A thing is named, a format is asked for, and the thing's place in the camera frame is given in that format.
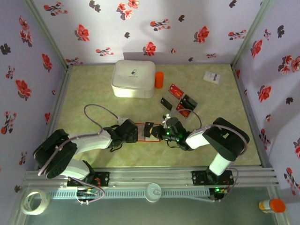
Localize red card holder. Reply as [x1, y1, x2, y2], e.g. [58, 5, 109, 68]
[135, 122, 162, 143]

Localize orange cylinder container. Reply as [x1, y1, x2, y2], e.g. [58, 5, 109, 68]
[154, 71, 165, 89]

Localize white medicine case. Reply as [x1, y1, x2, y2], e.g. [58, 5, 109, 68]
[110, 60, 157, 98]

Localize white round cap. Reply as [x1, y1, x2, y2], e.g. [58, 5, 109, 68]
[144, 183, 163, 203]

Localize small white blue packet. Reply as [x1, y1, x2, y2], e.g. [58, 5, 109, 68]
[203, 71, 222, 84]

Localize pill bottle with orange cap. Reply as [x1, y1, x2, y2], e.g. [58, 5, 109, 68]
[258, 198, 286, 214]

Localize clear tape roll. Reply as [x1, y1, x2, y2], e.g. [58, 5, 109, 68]
[20, 190, 50, 216]

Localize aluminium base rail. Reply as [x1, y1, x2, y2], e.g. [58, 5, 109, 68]
[23, 165, 280, 188]

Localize white slotted cable duct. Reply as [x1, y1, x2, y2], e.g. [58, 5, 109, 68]
[50, 188, 210, 200]

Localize aluminium frame side rail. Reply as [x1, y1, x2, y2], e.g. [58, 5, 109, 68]
[43, 65, 74, 152]
[231, 65, 274, 168]

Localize aluminium frame post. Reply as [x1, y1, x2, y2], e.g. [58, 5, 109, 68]
[23, 0, 73, 71]
[266, 186, 291, 225]
[231, 0, 274, 70]

